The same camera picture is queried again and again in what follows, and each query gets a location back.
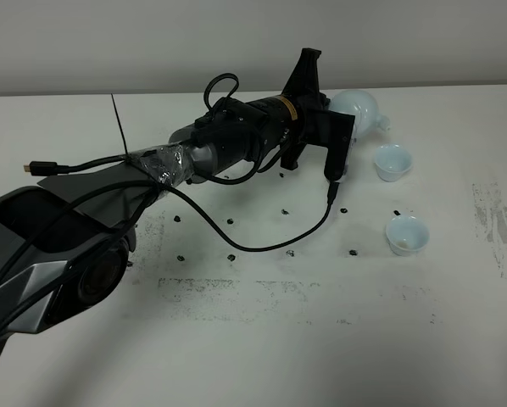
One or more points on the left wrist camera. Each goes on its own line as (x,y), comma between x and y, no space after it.
(332,131)

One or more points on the black cable tie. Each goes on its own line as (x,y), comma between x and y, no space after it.
(120,126)

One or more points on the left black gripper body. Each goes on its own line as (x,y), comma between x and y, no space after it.
(271,129)

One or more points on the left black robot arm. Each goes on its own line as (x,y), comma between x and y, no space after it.
(65,242)

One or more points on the pale blue porcelain teapot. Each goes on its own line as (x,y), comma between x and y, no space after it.
(364,108)

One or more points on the far pale blue teacup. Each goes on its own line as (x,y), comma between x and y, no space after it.
(392,161)

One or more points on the pale blue teacup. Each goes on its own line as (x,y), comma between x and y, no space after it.
(406,235)
(392,161)

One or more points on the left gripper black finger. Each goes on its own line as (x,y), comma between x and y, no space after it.
(303,83)

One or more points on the near pale blue teacup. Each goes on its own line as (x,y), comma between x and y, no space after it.
(406,235)

